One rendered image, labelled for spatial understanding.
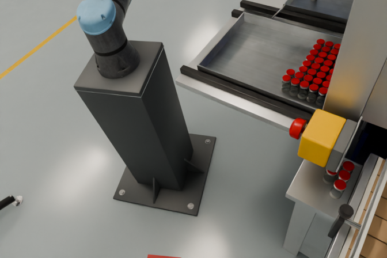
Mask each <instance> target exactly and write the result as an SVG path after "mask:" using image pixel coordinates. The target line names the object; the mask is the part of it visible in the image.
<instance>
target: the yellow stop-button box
mask: <svg viewBox="0 0 387 258"><path fill-rule="evenodd" d="M356 126H357V122H355V121H352V120H350V119H347V120H346V119H345V118H343V117H340V116H337V115H334V114H332V113H329V112H327V111H323V110H322V109H316V110H315V112H314V114H313V116H312V118H311V120H310V122H309V123H308V124H307V125H306V127H305V129H304V131H303V133H302V135H301V141H300V144H299V149H298V156H299V157H301V158H304V159H306V160H308V161H310V162H312V163H314V164H317V165H319V166H322V167H325V168H326V169H327V170H330V171H331V172H336V170H337V167H338V165H339V163H340V161H341V158H342V156H343V154H344V152H345V150H346V148H347V146H348V143H349V141H350V139H351V137H352V135H353V133H354V131H355V128H356Z"/></svg>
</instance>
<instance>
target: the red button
mask: <svg viewBox="0 0 387 258"><path fill-rule="evenodd" d="M306 122H307V121H306V120H304V119H301V118H296V119H295V120H294V121H293V122H292V124H291V126H290V129H289V135H290V136H291V137H292V138H294V139H297V140H298V139H299V138H300V137H301V135H302V133H303V131H304V129H305V126H306Z"/></svg>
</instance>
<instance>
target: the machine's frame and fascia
mask: <svg viewBox="0 0 387 258"><path fill-rule="evenodd" d="M361 116H362V117H363V118H362V120H363V121H366V122H368V123H371V124H374V125H376V126H379V127H382V128H385V129H387V60H386V62H385V64H384V66H383V68H382V71H381V73H380V75H379V77H378V79H377V82H376V84H375V86H374V88H373V91H372V93H371V95H370V97H369V99H368V101H367V103H366V106H365V108H364V110H363V112H362V114H361ZM360 118H361V117H360Z"/></svg>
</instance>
